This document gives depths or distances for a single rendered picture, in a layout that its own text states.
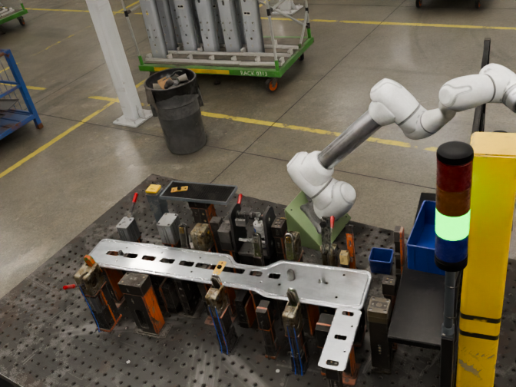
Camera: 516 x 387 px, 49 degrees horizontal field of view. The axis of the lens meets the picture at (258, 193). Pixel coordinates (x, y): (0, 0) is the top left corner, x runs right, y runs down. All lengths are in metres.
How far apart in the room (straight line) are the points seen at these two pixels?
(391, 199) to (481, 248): 3.09
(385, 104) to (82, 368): 1.81
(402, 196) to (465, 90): 2.57
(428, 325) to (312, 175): 1.00
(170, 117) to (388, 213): 2.20
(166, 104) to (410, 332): 3.61
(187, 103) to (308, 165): 2.61
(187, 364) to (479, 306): 1.46
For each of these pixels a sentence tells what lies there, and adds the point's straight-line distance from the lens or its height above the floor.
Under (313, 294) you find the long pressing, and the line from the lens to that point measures 2.37.
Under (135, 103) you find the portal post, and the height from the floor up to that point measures 0.20.
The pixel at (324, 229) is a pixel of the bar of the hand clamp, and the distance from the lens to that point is 2.42.
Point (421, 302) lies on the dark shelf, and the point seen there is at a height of 1.03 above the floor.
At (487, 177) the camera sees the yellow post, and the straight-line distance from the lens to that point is 1.32.
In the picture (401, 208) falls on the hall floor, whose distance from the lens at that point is 4.41.
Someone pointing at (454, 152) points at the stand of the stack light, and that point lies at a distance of 1.14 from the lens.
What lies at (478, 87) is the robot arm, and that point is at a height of 1.78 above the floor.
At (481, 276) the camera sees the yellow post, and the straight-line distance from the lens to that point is 1.50.
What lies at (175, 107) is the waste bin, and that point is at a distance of 5.25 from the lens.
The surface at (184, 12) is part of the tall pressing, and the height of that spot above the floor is 0.77.
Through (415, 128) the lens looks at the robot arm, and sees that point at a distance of 2.57.
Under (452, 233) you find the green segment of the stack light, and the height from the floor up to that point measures 1.89.
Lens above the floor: 2.68
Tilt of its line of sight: 34 degrees down
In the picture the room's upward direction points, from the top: 11 degrees counter-clockwise
